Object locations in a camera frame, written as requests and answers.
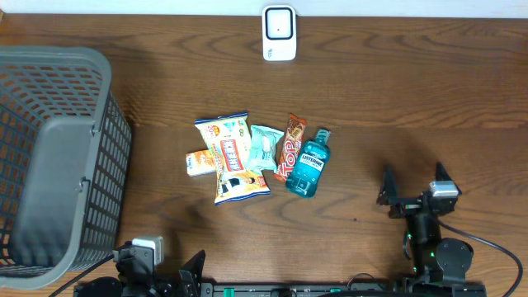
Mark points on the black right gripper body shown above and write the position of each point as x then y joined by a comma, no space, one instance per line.
407,207

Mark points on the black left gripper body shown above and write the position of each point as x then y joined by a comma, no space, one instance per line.
160,289

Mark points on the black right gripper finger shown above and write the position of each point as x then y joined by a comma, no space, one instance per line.
443,176
388,188

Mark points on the blue Listerine mouthwash bottle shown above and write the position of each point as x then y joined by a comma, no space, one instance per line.
309,166

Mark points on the orange white snack packet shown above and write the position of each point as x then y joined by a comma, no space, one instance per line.
200,163

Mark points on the red chocolate bar wrapper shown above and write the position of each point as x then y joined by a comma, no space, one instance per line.
292,144

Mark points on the yellow white wipes packet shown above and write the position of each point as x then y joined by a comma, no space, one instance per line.
229,141

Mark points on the mint green wipes pack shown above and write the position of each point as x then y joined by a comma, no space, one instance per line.
263,148

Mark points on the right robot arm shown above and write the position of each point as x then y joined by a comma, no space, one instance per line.
438,260

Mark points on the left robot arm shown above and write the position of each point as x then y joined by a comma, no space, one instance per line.
101,287

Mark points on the white barcode scanner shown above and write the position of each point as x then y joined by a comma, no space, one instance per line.
279,33

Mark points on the grey plastic shopping basket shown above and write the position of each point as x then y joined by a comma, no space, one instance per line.
65,148

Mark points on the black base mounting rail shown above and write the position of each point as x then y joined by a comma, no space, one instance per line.
355,289

